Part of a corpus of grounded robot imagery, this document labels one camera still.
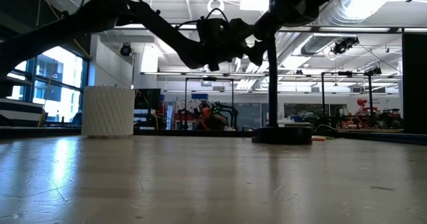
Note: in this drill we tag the grey side desk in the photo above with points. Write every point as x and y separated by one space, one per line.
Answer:
20 114

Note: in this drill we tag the large window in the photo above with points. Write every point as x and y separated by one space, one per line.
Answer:
56 84

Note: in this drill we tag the black ceiling camera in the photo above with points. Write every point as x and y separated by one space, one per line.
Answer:
343 45
125 50

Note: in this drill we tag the black gooseneck desk lamp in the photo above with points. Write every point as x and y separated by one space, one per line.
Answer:
273 84

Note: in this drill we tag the black monitor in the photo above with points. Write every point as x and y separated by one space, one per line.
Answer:
146 99

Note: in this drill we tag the black background stand frame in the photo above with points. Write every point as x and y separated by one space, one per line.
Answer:
232 94
323 90

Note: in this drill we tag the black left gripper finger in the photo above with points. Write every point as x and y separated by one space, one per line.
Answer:
261 52
256 29

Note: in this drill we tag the white textured cup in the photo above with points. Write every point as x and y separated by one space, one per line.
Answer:
107 112

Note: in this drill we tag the person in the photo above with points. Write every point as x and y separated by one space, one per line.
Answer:
210 119

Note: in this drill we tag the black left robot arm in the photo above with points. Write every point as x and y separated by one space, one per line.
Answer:
160 30

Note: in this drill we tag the black background robot green lights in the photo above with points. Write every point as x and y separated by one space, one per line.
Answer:
230 112

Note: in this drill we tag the silver ventilation duct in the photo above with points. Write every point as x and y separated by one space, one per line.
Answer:
337 17

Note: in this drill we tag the orange sticky note pad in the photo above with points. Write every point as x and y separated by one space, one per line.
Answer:
318 138

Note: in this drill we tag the long ceiling light strip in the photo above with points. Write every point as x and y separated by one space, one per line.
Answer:
353 29

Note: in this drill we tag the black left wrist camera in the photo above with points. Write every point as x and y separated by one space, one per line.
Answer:
211 30

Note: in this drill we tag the red and black background robot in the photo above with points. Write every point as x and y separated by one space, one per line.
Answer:
363 115

